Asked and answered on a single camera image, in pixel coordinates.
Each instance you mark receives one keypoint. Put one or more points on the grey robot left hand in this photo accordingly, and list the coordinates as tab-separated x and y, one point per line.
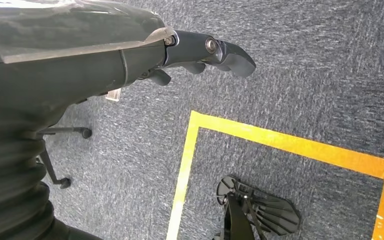
62	59

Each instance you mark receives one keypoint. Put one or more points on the yellow floor tape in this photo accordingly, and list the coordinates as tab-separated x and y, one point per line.
278	139

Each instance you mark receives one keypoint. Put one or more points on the black stand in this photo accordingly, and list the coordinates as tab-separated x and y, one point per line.
271	212

